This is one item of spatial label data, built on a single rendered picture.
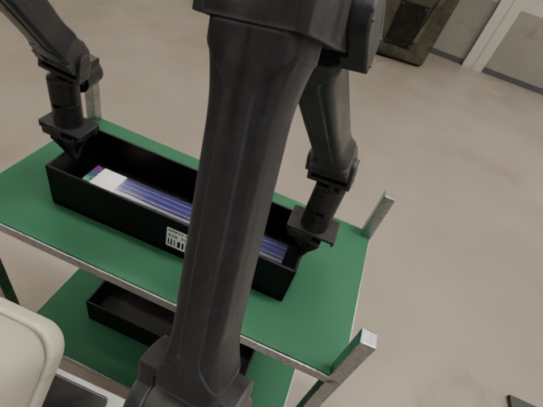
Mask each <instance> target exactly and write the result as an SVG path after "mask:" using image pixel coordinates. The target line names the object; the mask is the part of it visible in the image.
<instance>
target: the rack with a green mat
mask: <svg viewBox="0 0 543 407"><path fill-rule="evenodd" d="M84 93H85V100H86V114H87V119H89V120H93V121H94V122H96V123H99V129H100V130H103V131H105V132H108V133H110V134H112V135H114V136H118V137H120V138H122V139H124V140H127V141H130V142H132V143H133V144H136V145H140V146H141V147H143V148H146V149H149V150H151V151H153V152H155V153H159V154H161V155H162V156H165V157H168V158H170V159H173V160H175V161H177V162H180V163H183V164H184V165H186V166H190V167H192V168H194V169H196V170H198V167H199V162H200V160H199V159H196V158H194V157H191V156H189V155H187V154H185V153H182V152H179V151H178V150H176V149H172V148H171V147H168V146H166V145H163V144H161V143H158V142H157V141H153V140H151V139H149V138H147V137H145V136H142V135H140V134H138V133H135V132H132V131H130V130H128V129H126V128H123V127H121V126H119V125H117V124H114V123H112V122H109V121H107V120H104V119H102V112H101V102H100V92H99V82H97V83H96V84H95V85H93V86H92V87H91V88H90V89H89V90H87V91H86V92H84ZM64 152H65V151H64V150H63V149H62V148H61V147H60V146H59V145H58V144H57V143H56V142H55V141H51V142H49V143H48V144H46V145H45V146H43V147H41V148H40V149H37V150H36V151H35V152H34V153H31V154H30V155H28V156H27V157H25V158H24V159H22V160H21V161H19V162H17V163H15V164H14V165H13V166H11V167H9V168H7V169H6V170H4V171H3V172H1V173H0V231H1V232H3V233H5V234H8V235H10V236H12V237H14V238H16V239H18V240H20V241H23V242H25V243H27V244H29V245H32V246H34V247H36V248H37V249H39V250H43V251H44V252H46V253H48V254H51V255H52V256H55V257H57V258H59V259H61V260H63V261H65V262H68V263H70V264H72V265H74V266H76V267H79V268H78V269H77V270H76V271H75V272H74V273H73V274H72V275H71V276H70V277H69V278H68V279H67V280H66V281H65V282H64V283H63V284H62V285H61V286H60V287H59V288H58V289H57V290H56V291H55V293H54V294H53V295H52V296H51V297H50V298H49V299H48V300H47V301H46V302H45V303H44V304H43V305H42V306H41V307H40V308H39V309H38V310H37V311H36V313H37V314H40V315H41V316H43V317H46V318H48V319H49V320H51V321H53V322H54V323H56V324H57V325H58V327H59V328H60V329H61V332H62V333H63V336H64V339H65V350H64V353H63V356H62V358H63V359H64V360H66V361H68V362H70V363H72V364H74V365H76V366H78V367H80V368H82V369H84V370H86V371H88V372H90V373H92V374H94V375H96V376H98V377H101V378H103V379H105V380H107V381H109V382H111V383H113V384H115V385H117V386H119V387H121V388H123V389H125V390H127V391H130V389H131V387H132V386H133V384H134V383H135V381H136V379H137V371H138V364H139V359H140V358H141V356H142V355H143V354H144V353H145V352H146V351H147V350H148V349H149V346H147V345H145V344H143V343H140V342H138V341H136V340H134V339H132V338H130V337H128V336H126V335H124V334H121V333H119V332H117V331H115V330H113V329H111V328H109V327H107V326H105V325H102V324H100V323H98V322H97V321H94V320H92V319H90V318H89V315H88V311H87V306H86V301H87V300H88V298H89V297H90V296H91V295H92V294H93V293H94V291H95V290H96V289H97V288H98V287H99V285H100V284H101V283H102V282H103V281H104V280H107V281H108V282H110V283H113V284H115V285H117V286H119V287H122V288H123V289H125V290H128V291H130V292H132V293H134V294H136V295H138V296H141V297H143V298H145V299H147V300H149V301H152V302H154V303H155V304H158V305H160V306H162V307H164V308H167V309H169V310H170V311H172V312H174V313H175V309H176V304H177V299H178V294H179V284H180V279H181V274H182V268H183V258H180V257H178V256H175V255H173V254H171V253H168V252H166V251H165V250H161V249H159V248H158V247H155V246H153V245H150V244H148V243H146V242H143V241H141V240H139V239H136V238H135V237H131V236H129V235H128V234H126V233H122V232H121V231H118V230H116V229H113V228H111V227H109V226H107V225H105V224H102V223H99V222H98V221H96V220H92V219H91V218H89V217H86V216H84V215H81V214H79V213H77V212H74V211H72V210H70V209H68V208H65V207H63V206H61V205H59V204H57V203H54V202H53V197H52V194H51V190H50V186H49V182H48V175H47V172H46V168H45V165H46V164H48V163H49V162H51V161H52V160H53V159H54V158H56V157H58V156H59V155H61V154H62V153H64ZM395 199H396V194H394V193H392V192H390V191H385V192H384V193H383V195H382V197H381V198H380V200H379V201H378V203H377V205H376V207H375V208H374V209H373V211H372V213H371V214H370V216H369V218H368V219H367V221H366V222H365V224H364V226H363V228H362V229H361V228H358V227H356V226H355V225H352V224H349V223H347V222H345V221H343V220H340V219H338V218H335V217H333V220H337V221H338V222H339V223H340V226H339V231H338V234H337V237H336V240H335V243H334V245H333V246H332V247H330V244H328V243H325V242H324V241H321V244H320V246H319V247H318V249H316V250H312V251H310V252H307V253H306V254H304V255H303V256H302V257H301V260H300V263H299V266H298V268H297V273H296V274H295V276H294V278H293V281H292V282H291V284H290V286H289V288H288V290H287V292H286V294H285V296H284V298H283V300H282V301H279V300H276V299H274V298H272V297H270V296H267V295H265V294H263V293H261V292H257V291H256V290H254V289H252V288H251V289H250V294H249V297H248V301H247V304H246V311H245V314H244V318H243V321H242V330H241V336H240V343H241V344H243V345H245V346H248V347H250V348H252V349H254V350H255V354H254V356H253V359H252V360H251V363H250V366H249V368H248V371H247V373H246V377H247V378H249V379H251V380H253V381H254V385H253V388H252V391H251V394H250V397H251V398H252V404H251V407H285V405H286V401H287V399H288V394H289V391H290V388H291V385H292V382H293V377H294V375H295V371H296V369H297V370H299V371H302V372H304V373H305V374H308V375H310V376H312V377H314V378H316V379H318V381H317V382H316V383H315V385H314V386H313V387H312V388H311V389H310V390H309V391H308V392H307V393H306V395H305V396H304V397H303V398H302V399H301V401H300V402H299V403H298V404H297V406H296V407H320V406H321V404H322V403H323V402H324V401H325V400H326V399H327V398H328V397H329V396H330V395H331V394H332V393H333V392H334V391H335V390H336V389H337V388H338V387H339V386H340V385H341V384H342V383H343V382H344V381H345V380H346V379H347V378H348V377H349V376H350V375H351V374H352V373H353V372H354V371H355V370H356V369H357V368H358V367H359V365H361V364H362V362H363V361H365V360H366V358H367V357H368V356H370V354H371V353H372V352H374V351H375V349H376V348H377V336H378V335H377V334H375V333H374V332H371V331H369V330H367V329H364V328H362V329H361V330H360V332H359V333H358V334H357V335H356V336H355V337H354V338H353V339H352V340H351V335H352V331H353V326H354V322H355V317H356V310H357V305H358V300H359V296H360V288H361V284H362V279H363V275H364V267H365V263H366V258H367V253H368V246H369V241H370V239H371V237H372V236H373V234H374V233H375V231H376V230H377V228H378V226H379V225H380V223H381V222H382V221H383V219H384V218H385V216H386V214H387V213H388V211H389V210H390V208H391V207H392V205H393V204H394V202H395ZM0 296H1V297H2V298H4V299H6V300H9V301H11V302H13V303H15V304H18V305H20V304H19V301H18V299H17V296H16V294H15V291H14V289H13V287H12V285H11V282H10V280H9V278H8V275H7V273H6V270H5V268H4V266H3V264H2V260H1V259H0Z"/></svg>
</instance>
